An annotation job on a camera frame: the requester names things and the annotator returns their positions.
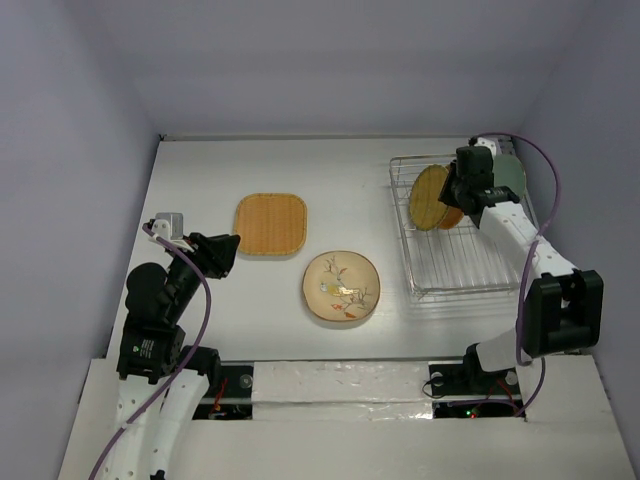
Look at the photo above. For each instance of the square orange woven tray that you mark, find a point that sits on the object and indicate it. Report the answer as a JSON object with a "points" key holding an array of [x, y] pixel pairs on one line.
{"points": [[271, 224]]}

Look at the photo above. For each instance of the wire dish rack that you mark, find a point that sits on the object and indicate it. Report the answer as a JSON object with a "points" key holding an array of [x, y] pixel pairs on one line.
{"points": [[457, 261]]}

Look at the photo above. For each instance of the green flower-pattern plate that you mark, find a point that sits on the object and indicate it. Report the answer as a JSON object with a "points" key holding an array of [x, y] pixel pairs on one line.
{"points": [[509, 172]]}

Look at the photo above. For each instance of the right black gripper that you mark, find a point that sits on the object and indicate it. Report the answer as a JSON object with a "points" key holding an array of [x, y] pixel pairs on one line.
{"points": [[455, 190]]}

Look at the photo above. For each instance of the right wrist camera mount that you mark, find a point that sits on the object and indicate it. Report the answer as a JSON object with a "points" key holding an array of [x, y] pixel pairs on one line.
{"points": [[490, 143]]}

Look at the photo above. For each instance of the round green-rimmed woven plate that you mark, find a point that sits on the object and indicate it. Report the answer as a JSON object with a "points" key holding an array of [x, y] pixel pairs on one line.
{"points": [[425, 209]]}

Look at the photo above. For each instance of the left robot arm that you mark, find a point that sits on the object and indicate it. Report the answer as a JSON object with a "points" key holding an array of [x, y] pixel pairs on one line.
{"points": [[161, 380]]}

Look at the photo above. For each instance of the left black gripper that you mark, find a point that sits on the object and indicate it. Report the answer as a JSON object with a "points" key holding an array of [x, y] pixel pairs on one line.
{"points": [[216, 251]]}

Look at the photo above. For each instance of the beige bird-pattern plate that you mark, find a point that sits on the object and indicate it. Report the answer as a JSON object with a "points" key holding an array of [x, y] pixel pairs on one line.
{"points": [[341, 286]]}

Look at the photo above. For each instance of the round orange woven plate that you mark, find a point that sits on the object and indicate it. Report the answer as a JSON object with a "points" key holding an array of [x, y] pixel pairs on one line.
{"points": [[451, 219]]}

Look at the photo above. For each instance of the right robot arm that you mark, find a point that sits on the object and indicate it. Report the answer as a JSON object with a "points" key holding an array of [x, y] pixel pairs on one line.
{"points": [[559, 305]]}

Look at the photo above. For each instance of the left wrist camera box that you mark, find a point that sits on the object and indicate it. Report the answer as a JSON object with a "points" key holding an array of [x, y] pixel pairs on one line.
{"points": [[168, 225]]}

